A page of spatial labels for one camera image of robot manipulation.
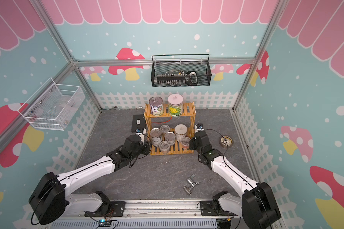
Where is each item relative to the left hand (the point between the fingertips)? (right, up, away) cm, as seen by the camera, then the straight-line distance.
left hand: (149, 144), depth 85 cm
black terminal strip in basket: (+17, +41, +5) cm, 44 cm away
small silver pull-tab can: (+12, +3, +10) cm, 16 cm away
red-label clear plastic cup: (+22, 0, +8) cm, 23 cm away
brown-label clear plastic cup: (+8, -3, +5) cm, 10 cm away
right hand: (+26, +4, +1) cm, 26 cm away
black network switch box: (-13, +13, +25) cm, 31 cm away
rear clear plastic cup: (+8, +8, +13) cm, 17 cm away
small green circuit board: (-22, -39, -12) cm, 46 cm away
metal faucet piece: (+24, -21, -3) cm, 32 cm away
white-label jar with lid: (+19, +7, +8) cm, 22 cm away
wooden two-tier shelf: (+25, +17, +31) cm, 44 cm away
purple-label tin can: (+6, +21, -11) cm, 25 cm away
